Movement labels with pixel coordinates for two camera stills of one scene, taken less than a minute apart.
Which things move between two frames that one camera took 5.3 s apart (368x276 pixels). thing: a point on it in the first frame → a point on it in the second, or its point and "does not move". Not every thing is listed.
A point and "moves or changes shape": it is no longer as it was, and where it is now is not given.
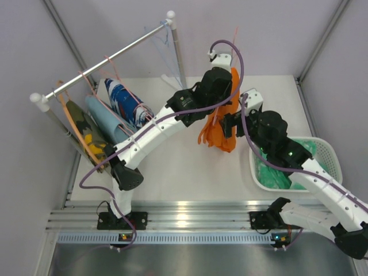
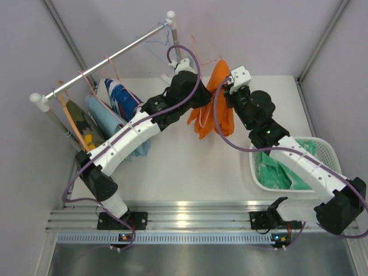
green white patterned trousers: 271,177 does not move
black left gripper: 227,90 → 204,95
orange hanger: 59,83 does not move
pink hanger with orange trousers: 214,135 moves or changes shape
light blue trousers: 109,126 does not move
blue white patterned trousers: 126,105 does not move
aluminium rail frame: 169,214 does not move
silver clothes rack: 42,100 does not move
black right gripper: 230,121 → 229,97
